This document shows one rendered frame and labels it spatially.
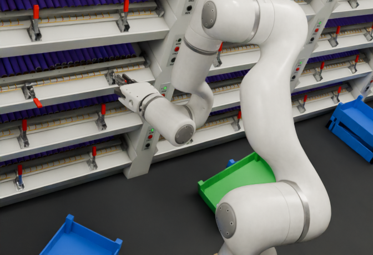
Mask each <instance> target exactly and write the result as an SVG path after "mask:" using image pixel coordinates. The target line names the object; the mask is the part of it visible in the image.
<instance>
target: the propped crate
mask: <svg viewBox="0 0 373 255"><path fill-rule="evenodd" d="M273 182H276V179H275V176H274V173H273V171H272V169H271V167H270V166H269V164H268V163H267V162H266V161H265V160H264V159H263V158H262V157H260V156H259V155H258V154H257V153H256V152H253V153H251V154H250V155H248V156H246V157H245V158H243V159H241V160H240V161H238V162H236V163H235V164H233V165H231V166H229V167H228V168H226V169H225V170H223V171H221V172H220V173H218V174H216V175H215V176H213V177H211V178H210V179H208V180H206V181H204V182H203V181H202V180H201V181H199V182H198V194H199V195H200V196H201V198H202V199H203V200H204V201H205V203H206V204H207V205H208V206H209V207H210V209H211V210H212V211H213V212H214V214H215V211H216V205H217V204H218V203H219V202H220V200H221V199H222V198H223V197H224V196H225V195H226V194H227V193H228V192H230V191H231V190H233V189H235V188H238V187H242V186H246V185H254V184H261V183H273Z"/></svg>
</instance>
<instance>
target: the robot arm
mask: <svg viewBox="0 0 373 255"><path fill-rule="evenodd" d="M307 36H308V22H307V19H306V15H305V13H304V11H303V9H302V8H301V7H300V6H299V5H298V4H297V3H295V2H294V1H292V0H198V1H197V3H196V6H195V8H194V11H193V14H192V16H191V19H190V21H189V24H188V27H187V29H186V32H185V34H184V37H183V40H182V43H181V45H180V48H179V51H178V54H177V57H176V59H175V62H174V64H173V67H172V71H171V75H170V81H171V83H172V85H173V87H175V88H176V89H178V90H180V91H183V92H185V93H191V97H190V100H189V101H188V102H187V103H186V104H184V105H175V104H173V103H171V102H170V101H169V100H167V99H166V98H165V97H163V96H162V95H161V94H160V93H159V92H158V91H157V90H156V88H155V87H153V86H152V85H151V84H149V83H148V82H137V81H136V80H134V79H131V78H130V77H128V76H127V75H126V74H125V73H124V74H122V77H121V76H120V75H119V74H117V78H116V80H115V82H116V84H117V85H118V86H119V87H117V88H115V89H114V93H115V94H117V95H119V96H121V97H119V98H118V100H119V101H120V102H121V103H122V104H123V105H125V106H126V107H127V108H129V109H130V110H132V111H133V112H135V113H137V114H139V115H140V116H141V117H142V118H143V119H144V120H145V121H147V122H148V123H149V124H150V125H151V126H152V127H153V128H155V129H156V131H157V132H158V133H160V134H161V135H162V136H163V137H164V138H165V139H166V140H167V141H169V142H170V143H171V144H172V145H173V146H176V147H180V146H183V145H185V144H187V143H188V142H189V141H190V140H191V139H192V138H193V136H194V134H195V130H196V129H198V128H200V127H202V126H203V125H204V124H205V122H206V120H207V118H208V116H209V114H210V112H211V109H212V107H213V103H214V96H213V92H212V90H211V88H210V87H209V85H208V84H207V83H206V81H205V78H206V76H207V75H208V72H209V70H210V67H211V65H212V63H213V61H214V59H215V57H216V54H217V52H218V50H219V48H220V45H221V43H222V41H224V42H232V43H246V44H257V45H258V46H259V48H260V58H259V60H258V62H257V63H256V64H255V65H254V66H253V67H252V68H251V69H250V71H249V72H248V73H247V74H246V76H245V77H244V79H243V80H242V82H241V85H240V107H241V116H242V121H243V127H244V131H245V135H246V138H247V140H248V142H249V144H250V146H251V147H252V148H253V150H254V151H255V152H256V153H257V154H258V155H259V156H260V157H262V158H263V159H264V160H265V161H266V162H267V163H268V164H269V166H270V167H271V169H272V171H273V173H274V176H275V179H276V182H273V183H261V184H254V185H246V186H242V187H238V188H235V189H233V190H231V191H230V192H228V193H227V194H226V195H225V196H224V197H223V198H222V199H221V200H220V202H219V203H218V205H217V207H216V211H215V219H216V224H217V225H218V229H219V231H220V233H221V235H222V237H223V239H224V241H225V242H224V244H223V245H222V247H221V249H220V251H219V252H218V254H217V255H277V253H276V249H275V247H277V246H283V245H287V244H294V243H301V242H307V241H310V240H312V239H315V238H317V237H319V236H320V235H321V234H322V233H324V232H325V230H326V229H327V227H328V225H329V222H330V218H331V206H330V200H329V197H328V194H327V192H326V189H325V187H324V185H323V183H322V181H321V180H320V178H319V176H318V174H317V172H316V171H315V169H314V167H313V166H312V164H311V162H310V161H309V159H308V157H307V155H306V154H305V152H304V150H303V148H302V147H301V145H300V142H299V140H298V137H297V134H296V131H295V126H294V120H293V111H292V105H291V95H290V76H291V71H292V68H293V65H294V63H295V61H296V59H297V57H298V55H299V53H300V51H301V50H302V48H303V46H304V44H305V42H306V39H307ZM125 80H126V81H127V82H125Z"/></svg>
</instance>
